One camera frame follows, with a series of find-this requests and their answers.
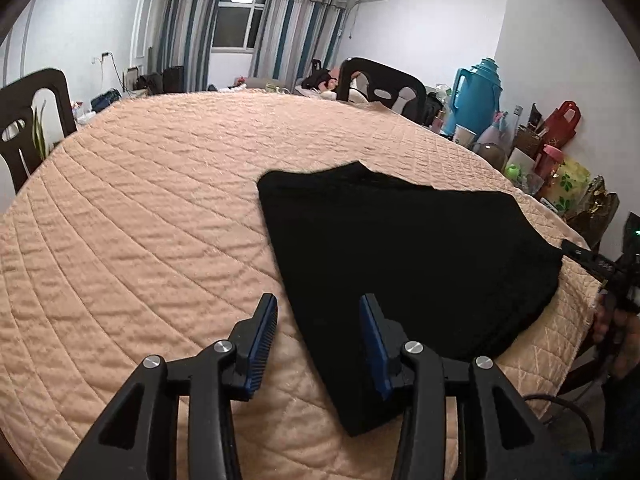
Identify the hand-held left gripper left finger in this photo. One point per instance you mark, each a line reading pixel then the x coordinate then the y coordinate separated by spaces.
pixel 262 340

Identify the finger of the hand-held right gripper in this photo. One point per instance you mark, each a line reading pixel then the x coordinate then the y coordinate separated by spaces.
pixel 582 255

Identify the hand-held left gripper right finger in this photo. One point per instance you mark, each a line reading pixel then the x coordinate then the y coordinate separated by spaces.
pixel 375 350

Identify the black pants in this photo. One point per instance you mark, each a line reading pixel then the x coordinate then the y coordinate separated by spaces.
pixel 400 240

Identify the person's right hand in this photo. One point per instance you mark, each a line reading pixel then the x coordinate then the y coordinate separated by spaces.
pixel 621 340

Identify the gold foil bag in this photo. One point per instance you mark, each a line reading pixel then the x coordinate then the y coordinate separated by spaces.
pixel 595 210

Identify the green floral bag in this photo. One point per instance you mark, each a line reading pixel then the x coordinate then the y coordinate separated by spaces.
pixel 567 187

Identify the pink bottle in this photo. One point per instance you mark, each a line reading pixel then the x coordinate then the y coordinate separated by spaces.
pixel 549 162

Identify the green cup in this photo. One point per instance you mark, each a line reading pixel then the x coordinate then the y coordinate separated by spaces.
pixel 517 170

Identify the wicker basket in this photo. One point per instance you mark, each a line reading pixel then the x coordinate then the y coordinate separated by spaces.
pixel 527 141

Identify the red gift bag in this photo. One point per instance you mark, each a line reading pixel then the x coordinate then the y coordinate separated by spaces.
pixel 562 127

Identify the glass jar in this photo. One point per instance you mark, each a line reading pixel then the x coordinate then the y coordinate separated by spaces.
pixel 489 156

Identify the white paper cup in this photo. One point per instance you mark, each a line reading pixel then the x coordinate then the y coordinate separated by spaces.
pixel 464 136

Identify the peach quilted blanket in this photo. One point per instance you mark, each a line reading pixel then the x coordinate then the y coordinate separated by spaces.
pixel 150 210

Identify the teal thermos jug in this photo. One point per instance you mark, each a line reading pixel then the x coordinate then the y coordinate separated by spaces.
pixel 472 95

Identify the dark wooden chair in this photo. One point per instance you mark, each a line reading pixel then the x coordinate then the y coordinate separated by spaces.
pixel 380 72
pixel 55 85

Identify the black speaker box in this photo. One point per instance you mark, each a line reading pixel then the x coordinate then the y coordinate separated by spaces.
pixel 174 79

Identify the black bag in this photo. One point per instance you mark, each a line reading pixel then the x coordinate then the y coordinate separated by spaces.
pixel 150 84

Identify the blue bag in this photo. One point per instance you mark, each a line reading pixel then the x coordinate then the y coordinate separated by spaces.
pixel 106 100

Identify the green potted plant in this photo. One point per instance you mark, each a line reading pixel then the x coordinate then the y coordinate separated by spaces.
pixel 40 130

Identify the striped curtain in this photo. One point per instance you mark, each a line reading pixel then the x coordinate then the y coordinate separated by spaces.
pixel 185 25
pixel 300 30

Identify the window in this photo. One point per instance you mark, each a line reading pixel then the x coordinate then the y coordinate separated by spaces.
pixel 235 20

